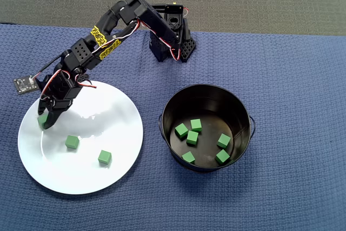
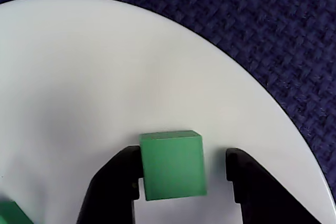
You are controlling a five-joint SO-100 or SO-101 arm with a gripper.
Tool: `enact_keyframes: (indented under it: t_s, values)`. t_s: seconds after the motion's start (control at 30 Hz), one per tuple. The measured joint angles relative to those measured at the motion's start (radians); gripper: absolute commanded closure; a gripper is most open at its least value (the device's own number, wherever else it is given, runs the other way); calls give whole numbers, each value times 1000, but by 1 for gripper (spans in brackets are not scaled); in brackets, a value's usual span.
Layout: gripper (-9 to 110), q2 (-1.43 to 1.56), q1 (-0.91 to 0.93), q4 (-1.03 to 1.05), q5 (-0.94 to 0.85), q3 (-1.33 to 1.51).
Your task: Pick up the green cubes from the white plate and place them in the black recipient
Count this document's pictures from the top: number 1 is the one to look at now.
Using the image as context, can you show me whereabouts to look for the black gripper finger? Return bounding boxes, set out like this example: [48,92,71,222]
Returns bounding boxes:
[37,98,50,115]
[42,108,68,130]

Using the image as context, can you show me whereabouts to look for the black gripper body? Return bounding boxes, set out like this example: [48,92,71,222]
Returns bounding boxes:
[39,69,83,112]

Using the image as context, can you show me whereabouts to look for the green cube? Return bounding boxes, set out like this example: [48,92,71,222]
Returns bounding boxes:
[97,149,112,166]
[37,114,49,129]
[64,135,81,150]
[216,133,232,150]
[190,118,203,133]
[185,130,199,146]
[181,150,196,165]
[215,149,230,165]
[174,123,189,139]

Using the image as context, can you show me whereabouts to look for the white round plate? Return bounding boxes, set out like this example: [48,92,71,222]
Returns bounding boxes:
[17,80,144,195]

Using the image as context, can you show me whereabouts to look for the black metal bucket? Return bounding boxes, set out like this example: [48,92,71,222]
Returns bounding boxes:
[158,84,256,174]

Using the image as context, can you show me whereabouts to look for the blue woven cloth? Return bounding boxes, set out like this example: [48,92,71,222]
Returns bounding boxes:
[0,22,346,231]

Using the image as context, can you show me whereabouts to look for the thin black cable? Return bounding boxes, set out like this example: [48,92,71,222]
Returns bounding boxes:
[31,54,63,80]

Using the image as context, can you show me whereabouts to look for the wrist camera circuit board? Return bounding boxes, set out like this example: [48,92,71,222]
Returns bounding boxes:
[12,74,38,96]

